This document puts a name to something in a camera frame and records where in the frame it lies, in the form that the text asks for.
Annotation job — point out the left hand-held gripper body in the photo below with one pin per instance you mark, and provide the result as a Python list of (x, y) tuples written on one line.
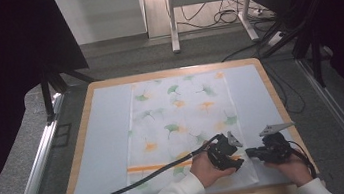
[(221, 152)]

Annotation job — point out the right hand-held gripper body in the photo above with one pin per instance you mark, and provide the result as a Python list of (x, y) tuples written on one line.
[(277, 148)]

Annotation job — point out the white leaf-print cloth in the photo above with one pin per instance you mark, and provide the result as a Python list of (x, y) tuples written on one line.
[(179, 119)]

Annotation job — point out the person's left hand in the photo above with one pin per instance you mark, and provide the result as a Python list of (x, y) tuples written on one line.
[(205, 170)]

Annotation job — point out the person's right hand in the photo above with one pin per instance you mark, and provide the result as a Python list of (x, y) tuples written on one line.
[(295, 169)]

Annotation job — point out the white power adapter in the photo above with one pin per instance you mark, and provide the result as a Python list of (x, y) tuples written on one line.
[(276, 38)]

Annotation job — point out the black metal stand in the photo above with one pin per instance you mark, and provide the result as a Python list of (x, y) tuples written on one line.
[(309, 35), (53, 82)]

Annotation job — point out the wooden-edged white table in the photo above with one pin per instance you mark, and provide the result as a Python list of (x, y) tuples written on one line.
[(105, 119)]

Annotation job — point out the white power strip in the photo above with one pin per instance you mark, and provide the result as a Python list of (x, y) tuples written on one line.
[(263, 13)]

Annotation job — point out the dark floor grate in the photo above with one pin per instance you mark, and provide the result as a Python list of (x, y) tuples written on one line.
[(62, 135)]

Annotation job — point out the white cabinet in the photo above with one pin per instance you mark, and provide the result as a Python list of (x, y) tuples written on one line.
[(100, 15)]

